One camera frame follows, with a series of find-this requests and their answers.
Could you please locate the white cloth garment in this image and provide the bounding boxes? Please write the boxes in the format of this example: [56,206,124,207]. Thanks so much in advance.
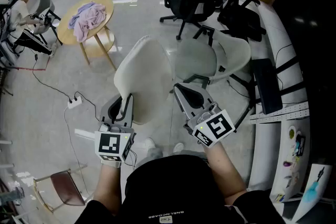
[113,35,174,125]

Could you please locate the pink and purple cloth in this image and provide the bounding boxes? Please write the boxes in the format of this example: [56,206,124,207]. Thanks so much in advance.
[67,2,107,43]

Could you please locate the person's left forearm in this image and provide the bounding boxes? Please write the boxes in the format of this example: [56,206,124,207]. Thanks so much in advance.
[93,162,123,216]

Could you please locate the person's right forearm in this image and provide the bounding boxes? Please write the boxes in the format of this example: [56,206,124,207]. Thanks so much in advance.
[202,143,247,205]

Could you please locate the person's left white shoe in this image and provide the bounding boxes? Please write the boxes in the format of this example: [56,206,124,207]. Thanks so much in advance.
[144,137,156,151]

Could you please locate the pale grey fabric chair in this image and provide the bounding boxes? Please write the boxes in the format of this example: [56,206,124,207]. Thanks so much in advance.
[174,25,258,133]

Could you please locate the blue fluffy duster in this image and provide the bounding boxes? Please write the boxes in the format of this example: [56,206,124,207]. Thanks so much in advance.
[304,166,326,202]

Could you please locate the person's black shirt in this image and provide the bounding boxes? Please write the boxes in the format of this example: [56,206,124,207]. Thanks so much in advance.
[75,154,286,224]

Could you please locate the round wooden side table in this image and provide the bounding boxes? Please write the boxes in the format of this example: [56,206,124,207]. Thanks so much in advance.
[57,0,118,71]

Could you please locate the white power strip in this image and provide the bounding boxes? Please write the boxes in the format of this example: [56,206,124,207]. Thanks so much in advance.
[67,96,82,110]

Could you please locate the brown seat chair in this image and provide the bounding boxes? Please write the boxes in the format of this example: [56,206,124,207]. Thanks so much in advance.
[33,164,89,215]

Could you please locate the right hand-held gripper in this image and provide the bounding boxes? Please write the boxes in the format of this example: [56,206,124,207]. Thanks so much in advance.
[173,82,236,150]

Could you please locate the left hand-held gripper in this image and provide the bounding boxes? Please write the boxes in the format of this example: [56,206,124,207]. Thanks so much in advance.
[93,93,137,164]

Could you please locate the large black monitor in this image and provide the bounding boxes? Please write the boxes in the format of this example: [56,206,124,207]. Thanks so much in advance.
[272,0,336,166]

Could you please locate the black stand tray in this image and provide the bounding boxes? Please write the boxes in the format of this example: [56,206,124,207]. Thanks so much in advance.
[252,58,284,115]

